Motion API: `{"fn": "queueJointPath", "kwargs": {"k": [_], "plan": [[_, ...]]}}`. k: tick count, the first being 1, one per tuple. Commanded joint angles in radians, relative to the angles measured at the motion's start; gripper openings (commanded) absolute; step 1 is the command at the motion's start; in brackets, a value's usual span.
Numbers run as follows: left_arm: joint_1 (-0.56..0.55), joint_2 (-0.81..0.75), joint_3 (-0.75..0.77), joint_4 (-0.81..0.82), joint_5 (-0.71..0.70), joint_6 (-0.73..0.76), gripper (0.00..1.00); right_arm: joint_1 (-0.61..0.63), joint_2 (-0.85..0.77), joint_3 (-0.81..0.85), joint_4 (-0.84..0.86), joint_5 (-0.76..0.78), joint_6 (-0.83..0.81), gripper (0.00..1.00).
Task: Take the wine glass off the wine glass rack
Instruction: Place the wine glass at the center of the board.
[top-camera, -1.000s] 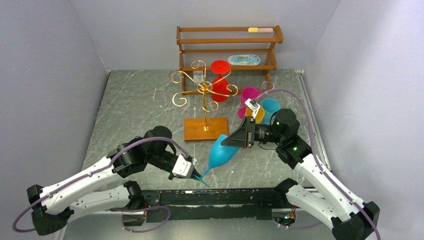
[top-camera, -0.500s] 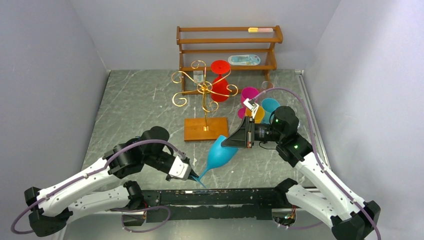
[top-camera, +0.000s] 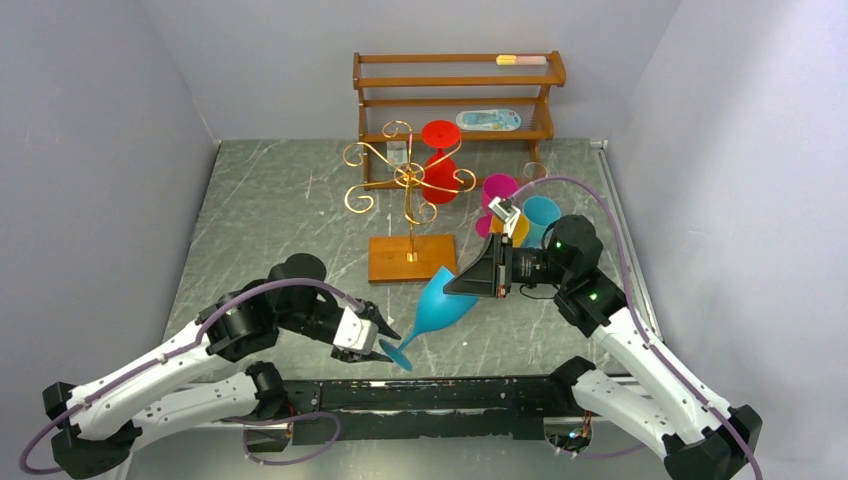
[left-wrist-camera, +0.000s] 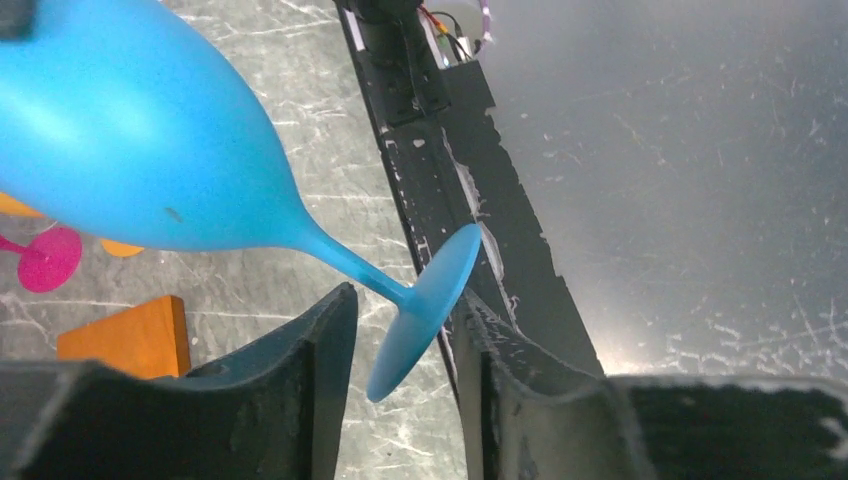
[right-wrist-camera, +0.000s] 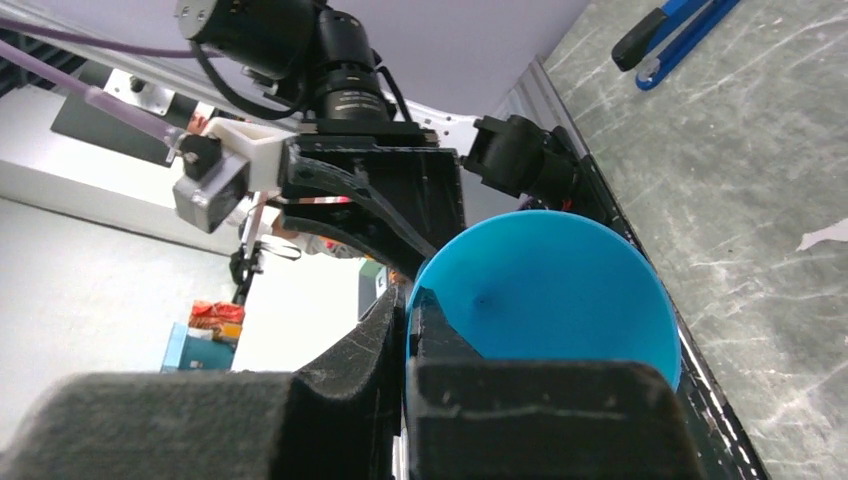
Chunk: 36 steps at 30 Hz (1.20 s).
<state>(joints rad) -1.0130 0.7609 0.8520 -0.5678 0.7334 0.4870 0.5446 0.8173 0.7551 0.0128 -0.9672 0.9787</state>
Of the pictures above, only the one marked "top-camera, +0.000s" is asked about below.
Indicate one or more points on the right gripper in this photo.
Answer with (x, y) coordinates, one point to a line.
(500, 266)

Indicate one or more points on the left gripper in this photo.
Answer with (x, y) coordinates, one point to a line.
(353, 356)

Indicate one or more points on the blue wine glass back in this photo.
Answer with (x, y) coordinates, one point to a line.
(436, 310)

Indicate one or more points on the blue wine glass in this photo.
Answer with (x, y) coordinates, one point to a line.
(540, 212)
(436, 310)

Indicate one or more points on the yellow wine glass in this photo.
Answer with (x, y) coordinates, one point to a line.
(520, 231)

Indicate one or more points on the gold wire glass rack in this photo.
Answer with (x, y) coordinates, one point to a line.
(409, 257)

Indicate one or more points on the magenta wine glass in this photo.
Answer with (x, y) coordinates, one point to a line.
(496, 185)

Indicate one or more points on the red wine glass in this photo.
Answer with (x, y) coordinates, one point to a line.
(439, 184)

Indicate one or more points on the clear wine glass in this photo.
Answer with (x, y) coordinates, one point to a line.
(532, 171)

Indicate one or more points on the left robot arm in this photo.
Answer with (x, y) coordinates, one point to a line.
(207, 371)

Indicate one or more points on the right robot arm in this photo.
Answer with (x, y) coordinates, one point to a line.
(696, 433)

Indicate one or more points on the wooden shelf rack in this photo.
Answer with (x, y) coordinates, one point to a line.
(418, 88)

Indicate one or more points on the white teal cardboard box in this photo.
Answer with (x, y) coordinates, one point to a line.
(396, 153)

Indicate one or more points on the blue packaged item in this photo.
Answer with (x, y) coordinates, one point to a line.
(488, 120)

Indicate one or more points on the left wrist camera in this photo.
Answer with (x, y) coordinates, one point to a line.
(355, 334)

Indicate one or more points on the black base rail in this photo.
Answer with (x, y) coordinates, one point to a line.
(321, 412)

